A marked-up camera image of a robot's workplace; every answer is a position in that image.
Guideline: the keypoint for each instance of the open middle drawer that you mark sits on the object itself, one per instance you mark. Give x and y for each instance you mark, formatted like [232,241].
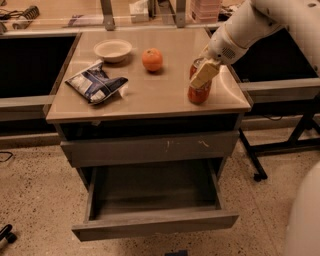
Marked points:
[154,198]

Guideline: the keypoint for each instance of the black coiled tool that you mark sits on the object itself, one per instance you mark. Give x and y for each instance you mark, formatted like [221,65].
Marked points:
[26,18]

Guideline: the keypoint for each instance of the white tissue box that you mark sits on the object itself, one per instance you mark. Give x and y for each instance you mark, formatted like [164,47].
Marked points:
[139,11]

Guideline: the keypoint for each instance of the black wheeled table frame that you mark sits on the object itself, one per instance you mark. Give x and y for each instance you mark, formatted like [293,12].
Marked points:
[283,98]

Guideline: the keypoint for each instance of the closed top drawer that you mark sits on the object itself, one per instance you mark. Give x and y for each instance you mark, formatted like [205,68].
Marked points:
[148,149]

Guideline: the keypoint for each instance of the grey drawer cabinet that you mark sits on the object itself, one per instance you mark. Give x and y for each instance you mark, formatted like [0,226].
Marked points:
[150,103]

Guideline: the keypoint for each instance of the red coke can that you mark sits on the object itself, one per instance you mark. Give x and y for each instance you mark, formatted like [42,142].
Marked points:
[198,95]

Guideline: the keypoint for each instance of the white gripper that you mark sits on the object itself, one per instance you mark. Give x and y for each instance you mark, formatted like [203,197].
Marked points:
[220,47]

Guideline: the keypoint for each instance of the blue white chip bag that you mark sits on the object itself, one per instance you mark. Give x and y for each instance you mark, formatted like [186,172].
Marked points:
[94,84]

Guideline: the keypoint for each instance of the orange fruit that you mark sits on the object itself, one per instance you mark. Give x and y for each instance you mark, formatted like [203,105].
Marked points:
[152,59]

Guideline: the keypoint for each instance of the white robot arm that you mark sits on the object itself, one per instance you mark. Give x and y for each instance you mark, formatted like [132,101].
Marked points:
[254,20]

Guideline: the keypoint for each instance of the white bowl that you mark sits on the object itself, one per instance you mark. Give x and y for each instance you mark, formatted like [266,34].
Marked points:
[113,50]

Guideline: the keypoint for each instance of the black object on floor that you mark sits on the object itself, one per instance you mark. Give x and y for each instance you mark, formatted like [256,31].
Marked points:
[7,237]

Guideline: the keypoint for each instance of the pink stacked containers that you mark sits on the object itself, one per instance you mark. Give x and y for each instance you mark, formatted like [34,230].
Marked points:
[205,11]

